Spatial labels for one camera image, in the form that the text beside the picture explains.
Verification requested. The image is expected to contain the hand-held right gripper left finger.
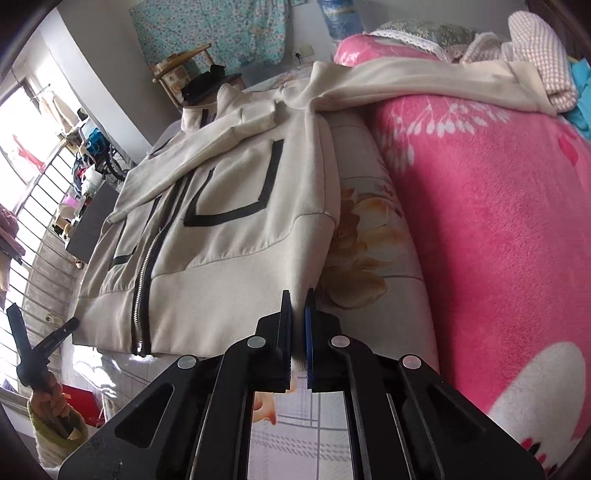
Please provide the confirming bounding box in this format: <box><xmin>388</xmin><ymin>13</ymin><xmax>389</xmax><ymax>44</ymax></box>
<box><xmin>60</xmin><ymin>288</ymin><xmax>293</xmax><ymax>480</ymax></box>

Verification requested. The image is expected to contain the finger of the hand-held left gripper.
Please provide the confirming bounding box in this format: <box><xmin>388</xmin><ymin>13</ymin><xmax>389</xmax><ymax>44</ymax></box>
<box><xmin>6</xmin><ymin>304</ymin><xmax>32</xmax><ymax>370</ymax></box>
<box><xmin>32</xmin><ymin>318</ymin><xmax>80</xmax><ymax>365</ymax></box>

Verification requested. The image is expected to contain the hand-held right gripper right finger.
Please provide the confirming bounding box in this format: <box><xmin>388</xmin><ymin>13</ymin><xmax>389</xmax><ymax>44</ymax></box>
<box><xmin>305</xmin><ymin>288</ymin><xmax>546</xmax><ymax>480</ymax></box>

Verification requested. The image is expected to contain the beige zip jacket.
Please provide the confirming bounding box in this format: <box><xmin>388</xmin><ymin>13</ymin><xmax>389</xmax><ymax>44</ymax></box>
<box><xmin>71</xmin><ymin>60</ymin><xmax>557</xmax><ymax>358</ymax></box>

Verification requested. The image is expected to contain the person's left forearm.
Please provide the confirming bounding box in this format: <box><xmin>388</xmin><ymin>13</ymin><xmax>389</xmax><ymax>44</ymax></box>
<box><xmin>27</xmin><ymin>394</ymin><xmax>89</xmax><ymax>469</ymax></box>

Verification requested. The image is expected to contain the person's left hand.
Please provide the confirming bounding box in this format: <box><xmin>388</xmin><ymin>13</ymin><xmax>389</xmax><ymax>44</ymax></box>
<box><xmin>29</xmin><ymin>382</ymin><xmax>75</xmax><ymax>438</ymax></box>

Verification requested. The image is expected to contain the maroon hanging garment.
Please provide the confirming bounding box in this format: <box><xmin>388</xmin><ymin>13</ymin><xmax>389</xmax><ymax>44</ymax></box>
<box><xmin>0</xmin><ymin>205</ymin><xmax>26</xmax><ymax>259</ymax></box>

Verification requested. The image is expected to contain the dark grey board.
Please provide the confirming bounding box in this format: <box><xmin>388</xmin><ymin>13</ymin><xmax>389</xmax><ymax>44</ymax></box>
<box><xmin>65</xmin><ymin>180</ymin><xmax>125</xmax><ymax>265</ymax></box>

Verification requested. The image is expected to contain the red hanging garment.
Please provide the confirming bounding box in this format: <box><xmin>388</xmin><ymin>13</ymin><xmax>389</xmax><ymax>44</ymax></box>
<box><xmin>11</xmin><ymin>134</ymin><xmax>47</xmax><ymax>171</ymax></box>

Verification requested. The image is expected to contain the wheelchair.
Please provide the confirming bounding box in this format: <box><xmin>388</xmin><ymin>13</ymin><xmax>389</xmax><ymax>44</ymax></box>
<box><xmin>88</xmin><ymin>129</ymin><xmax>132</xmax><ymax>183</ymax></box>

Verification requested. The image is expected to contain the pink floral blanket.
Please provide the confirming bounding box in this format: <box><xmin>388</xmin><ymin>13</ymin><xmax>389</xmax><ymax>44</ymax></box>
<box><xmin>333</xmin><ymin>34</ymin><xmax>591</xmax><ymax>462</ymax></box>

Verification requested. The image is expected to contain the black bag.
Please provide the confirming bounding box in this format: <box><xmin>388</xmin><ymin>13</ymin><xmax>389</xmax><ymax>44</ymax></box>
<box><xmin>181</xmin><ymin>65</ymin><xmax>243</xmax><ymax>103</ymax></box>

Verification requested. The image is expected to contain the wooden chair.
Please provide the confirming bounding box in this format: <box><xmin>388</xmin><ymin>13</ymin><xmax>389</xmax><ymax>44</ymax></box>
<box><xmin>152</xmin><ymin>44</ymin><xmax>245</xmax><ymax>112</ymax></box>

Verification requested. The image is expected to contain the blue water jug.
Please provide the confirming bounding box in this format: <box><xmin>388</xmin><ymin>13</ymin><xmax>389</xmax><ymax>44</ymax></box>
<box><xmin>318</xmin><ymin>0</ymin><xmax>370</xmax><ymax>42</ymax></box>

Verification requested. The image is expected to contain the lace-trimmed floral pillow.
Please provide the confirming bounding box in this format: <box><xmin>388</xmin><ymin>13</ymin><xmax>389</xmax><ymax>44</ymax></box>
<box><xmin>369</xmin><ymin>19</ymin><xmax>490</xmax><ymax>61</ymax></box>

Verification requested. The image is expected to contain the blue printed quilt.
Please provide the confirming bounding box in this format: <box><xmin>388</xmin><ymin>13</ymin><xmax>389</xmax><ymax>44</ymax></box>
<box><xmin>566</xmin><ymin>55</ymin><xmax>591</xmax><ymax>139</ymax></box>

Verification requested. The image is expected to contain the pink checked cloth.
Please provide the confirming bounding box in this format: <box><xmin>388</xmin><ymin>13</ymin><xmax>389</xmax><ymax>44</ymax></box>
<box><xmin>462</xmin><ymin>10</ymin><xmax>580</xmax><ymax>114</ymax></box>

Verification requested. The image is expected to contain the teal floral wall cloth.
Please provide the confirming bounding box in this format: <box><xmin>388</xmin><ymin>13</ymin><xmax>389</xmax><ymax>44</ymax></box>
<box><xmin>129</xmin><ymin>0</ymin><xmax>296</xmax><ymax>65</ymax></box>

